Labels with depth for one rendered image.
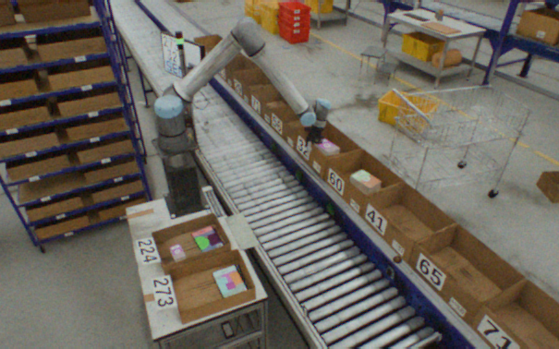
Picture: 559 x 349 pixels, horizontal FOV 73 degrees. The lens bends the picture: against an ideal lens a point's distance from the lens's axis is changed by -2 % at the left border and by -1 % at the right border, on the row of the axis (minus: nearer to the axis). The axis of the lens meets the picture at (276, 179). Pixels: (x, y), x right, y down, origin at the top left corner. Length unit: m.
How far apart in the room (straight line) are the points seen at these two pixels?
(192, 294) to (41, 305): 1.56
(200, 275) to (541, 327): 1.63
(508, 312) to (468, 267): 0.28
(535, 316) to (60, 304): 2.96
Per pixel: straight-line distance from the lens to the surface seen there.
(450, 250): 2.26
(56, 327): 3.21
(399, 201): 2.45
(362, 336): 1.98
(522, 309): 2.16
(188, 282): 2.14
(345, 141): 2.73
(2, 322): 3.44
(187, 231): 2.38
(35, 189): 3.53
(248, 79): 3.76
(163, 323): 2.04
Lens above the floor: 2.42
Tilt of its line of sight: 38 degrees down
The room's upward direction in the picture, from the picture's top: straight up
